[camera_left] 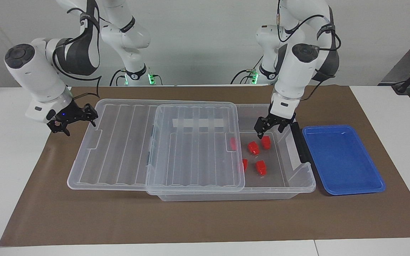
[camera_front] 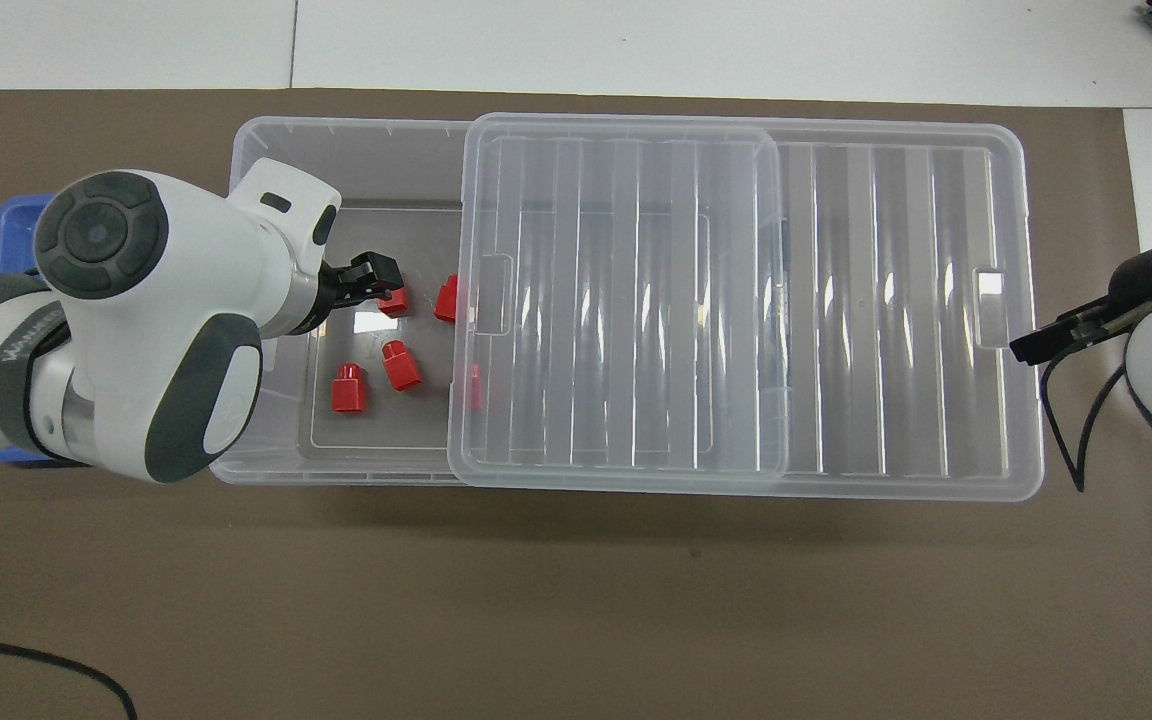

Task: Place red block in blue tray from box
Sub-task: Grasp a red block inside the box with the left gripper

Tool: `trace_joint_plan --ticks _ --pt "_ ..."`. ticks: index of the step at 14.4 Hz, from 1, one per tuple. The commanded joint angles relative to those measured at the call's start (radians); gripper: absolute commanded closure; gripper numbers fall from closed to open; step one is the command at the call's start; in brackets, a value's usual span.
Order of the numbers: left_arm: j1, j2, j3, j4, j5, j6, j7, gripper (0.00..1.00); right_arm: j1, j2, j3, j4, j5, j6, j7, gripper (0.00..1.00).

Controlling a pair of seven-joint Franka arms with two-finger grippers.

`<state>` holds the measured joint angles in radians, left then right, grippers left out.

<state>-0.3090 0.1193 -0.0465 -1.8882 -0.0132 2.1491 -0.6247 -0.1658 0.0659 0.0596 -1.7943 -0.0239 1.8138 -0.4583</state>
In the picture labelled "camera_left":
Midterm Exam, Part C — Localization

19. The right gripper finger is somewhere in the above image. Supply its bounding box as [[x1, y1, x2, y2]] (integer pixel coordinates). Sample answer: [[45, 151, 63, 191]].
[[83, 103, 99, 128], [48, 121, 71, 137]]

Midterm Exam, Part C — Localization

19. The clear ribbed plastic lid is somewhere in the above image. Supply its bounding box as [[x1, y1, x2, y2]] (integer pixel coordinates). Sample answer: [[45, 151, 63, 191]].
[[67, 98, 246, 193]]

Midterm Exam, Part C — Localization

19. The clear plastic storage box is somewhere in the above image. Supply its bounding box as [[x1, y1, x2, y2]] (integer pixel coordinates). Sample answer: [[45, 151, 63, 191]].
[[146, 103, 317, 202]]

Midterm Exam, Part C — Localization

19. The blue plastic tray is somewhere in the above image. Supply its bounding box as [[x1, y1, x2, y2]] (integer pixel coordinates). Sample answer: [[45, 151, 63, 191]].
[[301, 124, 387, 196]]

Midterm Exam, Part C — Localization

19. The brown paper mat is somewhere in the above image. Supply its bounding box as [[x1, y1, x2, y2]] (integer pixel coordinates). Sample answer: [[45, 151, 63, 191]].
[[0, 85, 410, 247]]

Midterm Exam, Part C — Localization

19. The black box latch handle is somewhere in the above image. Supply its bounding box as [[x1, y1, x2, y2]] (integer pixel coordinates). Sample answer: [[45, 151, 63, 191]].
[[289, 122, 311, 164]]

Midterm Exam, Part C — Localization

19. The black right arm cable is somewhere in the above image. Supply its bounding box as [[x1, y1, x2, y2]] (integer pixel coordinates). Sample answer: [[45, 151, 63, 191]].
[[50, 6, 103, 101]]

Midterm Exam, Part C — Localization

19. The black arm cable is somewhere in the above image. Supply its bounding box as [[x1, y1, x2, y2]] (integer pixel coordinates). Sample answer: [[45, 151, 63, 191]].
[[276, 0, 343, 102], [50, 6, 103, 101]]

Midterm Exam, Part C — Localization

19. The black base cable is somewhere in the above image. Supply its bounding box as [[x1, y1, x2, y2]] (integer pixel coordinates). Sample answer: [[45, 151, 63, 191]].
[[230, 68, 263, 85], [109, 68, 127, 87]]

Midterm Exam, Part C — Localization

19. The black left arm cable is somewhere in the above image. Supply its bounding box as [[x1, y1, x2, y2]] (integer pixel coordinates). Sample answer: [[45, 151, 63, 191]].
[[276, 0, 343, 102]]

